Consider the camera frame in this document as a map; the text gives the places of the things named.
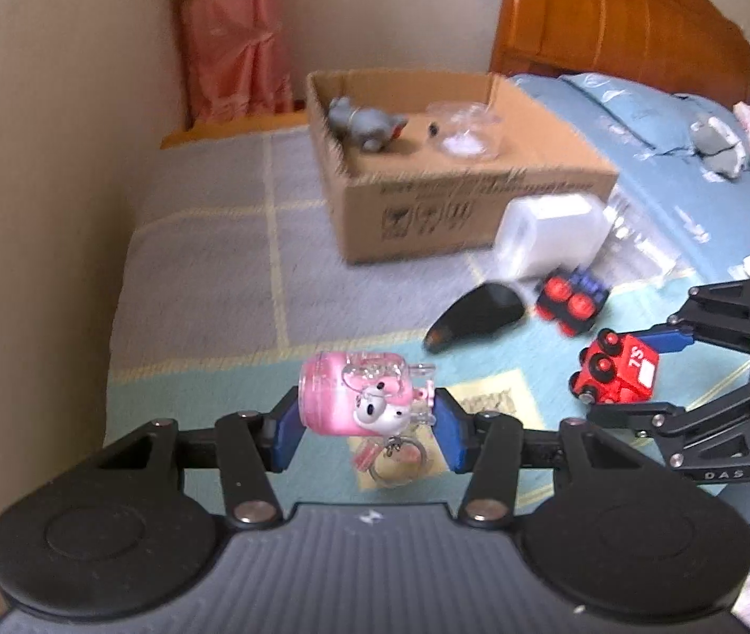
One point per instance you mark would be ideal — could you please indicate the brown cardboard box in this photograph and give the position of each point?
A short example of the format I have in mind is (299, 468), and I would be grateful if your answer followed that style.
(411, 199)

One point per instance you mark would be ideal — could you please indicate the pink cartoon jar keychain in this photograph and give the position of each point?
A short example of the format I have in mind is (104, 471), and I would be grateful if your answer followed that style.
(378, 400)

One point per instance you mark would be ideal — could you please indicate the wooden headboard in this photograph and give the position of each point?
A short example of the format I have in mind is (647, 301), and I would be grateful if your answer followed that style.
(678, 46)

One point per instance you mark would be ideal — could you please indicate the grey mouse figurine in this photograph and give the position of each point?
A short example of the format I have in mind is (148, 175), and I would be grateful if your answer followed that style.
(369, 129)

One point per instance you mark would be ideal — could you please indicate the blue floral bedsheet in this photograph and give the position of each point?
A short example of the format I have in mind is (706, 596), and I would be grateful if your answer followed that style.
(706, 218)

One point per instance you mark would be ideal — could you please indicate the white translucent plastic container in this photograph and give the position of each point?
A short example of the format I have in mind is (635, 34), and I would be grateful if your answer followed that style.
(539, 234)

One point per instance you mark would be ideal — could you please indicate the checked blanket happy every day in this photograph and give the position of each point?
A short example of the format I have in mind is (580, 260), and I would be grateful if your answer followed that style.
(233, 279)

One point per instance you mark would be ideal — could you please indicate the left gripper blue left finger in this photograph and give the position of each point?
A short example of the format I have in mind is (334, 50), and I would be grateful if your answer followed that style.
(282, 431)

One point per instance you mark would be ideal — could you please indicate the clear round plastic jar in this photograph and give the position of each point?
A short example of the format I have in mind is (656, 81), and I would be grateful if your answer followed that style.
(468, 131)

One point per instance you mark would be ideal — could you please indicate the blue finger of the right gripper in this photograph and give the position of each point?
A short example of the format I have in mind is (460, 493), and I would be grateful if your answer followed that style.
(667, 338)
(642, 416)

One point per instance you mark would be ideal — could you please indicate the blue floral pillow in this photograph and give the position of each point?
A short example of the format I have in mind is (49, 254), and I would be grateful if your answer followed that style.
(654, 117)

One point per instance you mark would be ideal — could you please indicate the clear tall plastic jar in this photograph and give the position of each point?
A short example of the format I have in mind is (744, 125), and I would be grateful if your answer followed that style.
(634, 253)

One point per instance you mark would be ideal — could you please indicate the black computer mouse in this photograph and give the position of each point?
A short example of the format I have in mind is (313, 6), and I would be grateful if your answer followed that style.
(479, 314)

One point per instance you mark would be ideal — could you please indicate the grey plush toy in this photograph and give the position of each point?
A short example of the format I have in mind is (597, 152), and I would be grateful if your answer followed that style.
(718, 146)

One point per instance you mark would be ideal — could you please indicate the pink curtain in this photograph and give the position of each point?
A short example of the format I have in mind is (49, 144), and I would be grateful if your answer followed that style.
(236, 59)

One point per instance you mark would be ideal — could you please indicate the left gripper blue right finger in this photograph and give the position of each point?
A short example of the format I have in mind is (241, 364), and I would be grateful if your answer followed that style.
(455, 432)

